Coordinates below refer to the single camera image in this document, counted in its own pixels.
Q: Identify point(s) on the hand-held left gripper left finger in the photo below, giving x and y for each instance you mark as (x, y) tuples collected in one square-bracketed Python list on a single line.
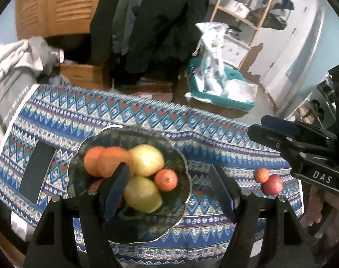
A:
[(116, 195)]

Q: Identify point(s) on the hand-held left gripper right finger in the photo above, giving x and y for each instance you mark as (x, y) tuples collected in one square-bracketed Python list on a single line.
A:
[(222, 192)]

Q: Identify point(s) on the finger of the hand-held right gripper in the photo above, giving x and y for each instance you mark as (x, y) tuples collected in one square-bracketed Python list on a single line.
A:
[(269, 135), (278, 124)]

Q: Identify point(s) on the red fruit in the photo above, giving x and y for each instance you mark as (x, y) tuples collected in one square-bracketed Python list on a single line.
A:
[(96, 184)]

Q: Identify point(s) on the yellow apple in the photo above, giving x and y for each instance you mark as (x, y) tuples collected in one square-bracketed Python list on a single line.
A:
[(143, 194), (145, 159)]

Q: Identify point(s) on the large orange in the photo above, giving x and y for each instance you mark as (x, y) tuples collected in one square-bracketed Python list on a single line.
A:
[(113, 160)]

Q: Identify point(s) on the small orange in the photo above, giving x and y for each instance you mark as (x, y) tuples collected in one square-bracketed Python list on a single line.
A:
[(91, 160)]

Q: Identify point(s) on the dark glass bowl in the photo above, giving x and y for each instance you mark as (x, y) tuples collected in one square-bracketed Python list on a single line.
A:
[(172, 201)]

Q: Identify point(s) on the person's right hand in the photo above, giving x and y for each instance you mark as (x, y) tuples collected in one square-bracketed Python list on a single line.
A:
[(311, 212)]

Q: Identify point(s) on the tiny tangerine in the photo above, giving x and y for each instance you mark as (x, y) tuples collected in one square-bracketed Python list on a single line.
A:
[(262, 175)]

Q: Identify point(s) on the shoe rack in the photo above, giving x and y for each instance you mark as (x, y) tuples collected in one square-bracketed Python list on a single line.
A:
[(314, 103)]

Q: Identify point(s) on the red apple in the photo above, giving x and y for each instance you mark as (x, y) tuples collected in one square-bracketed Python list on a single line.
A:
[(273, 184)]

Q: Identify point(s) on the clear plastic bag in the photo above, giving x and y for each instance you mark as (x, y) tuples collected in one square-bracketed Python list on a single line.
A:
[(239, 90)]

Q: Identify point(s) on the white door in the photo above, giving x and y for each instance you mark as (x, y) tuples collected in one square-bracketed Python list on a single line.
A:
[(300, 47)]

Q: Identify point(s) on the black smartphone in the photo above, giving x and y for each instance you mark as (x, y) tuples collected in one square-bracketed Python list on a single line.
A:
[(37, 173)]

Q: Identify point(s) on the blue patterned tablecloth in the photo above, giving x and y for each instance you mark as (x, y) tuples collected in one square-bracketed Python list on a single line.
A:
[(158, 120)]

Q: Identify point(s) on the teal box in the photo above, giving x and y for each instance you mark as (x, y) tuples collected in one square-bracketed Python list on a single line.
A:
[(197, 83)]

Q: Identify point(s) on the white printed plastic bag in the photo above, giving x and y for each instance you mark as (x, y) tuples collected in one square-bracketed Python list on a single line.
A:
[(212, 58)]

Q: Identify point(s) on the dark clothes pile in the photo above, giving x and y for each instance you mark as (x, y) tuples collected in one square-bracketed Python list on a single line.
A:
[(281, 14)]

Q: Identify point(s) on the flat cardboard box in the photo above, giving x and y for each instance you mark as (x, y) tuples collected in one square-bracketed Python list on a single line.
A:
[(152, 90)]

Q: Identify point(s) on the wooden shelf rack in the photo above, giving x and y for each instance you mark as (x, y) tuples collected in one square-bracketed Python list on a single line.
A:
[(265, 14)]

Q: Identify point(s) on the white pot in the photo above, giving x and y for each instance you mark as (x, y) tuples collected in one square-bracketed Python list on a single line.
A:
[(237, 7)]

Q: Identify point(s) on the grey printed bag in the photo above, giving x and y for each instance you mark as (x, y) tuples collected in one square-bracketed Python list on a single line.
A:
[(7, 92)]

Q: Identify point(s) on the dark hanging coat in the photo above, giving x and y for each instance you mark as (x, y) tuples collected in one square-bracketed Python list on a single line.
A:
[(163, 19)]

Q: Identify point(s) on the white hooded sweatshirt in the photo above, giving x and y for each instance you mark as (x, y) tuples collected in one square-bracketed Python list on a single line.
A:
[(13, 55)]

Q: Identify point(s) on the wooden louvre door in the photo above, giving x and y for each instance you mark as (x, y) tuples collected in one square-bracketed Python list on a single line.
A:
[(60, 5)]

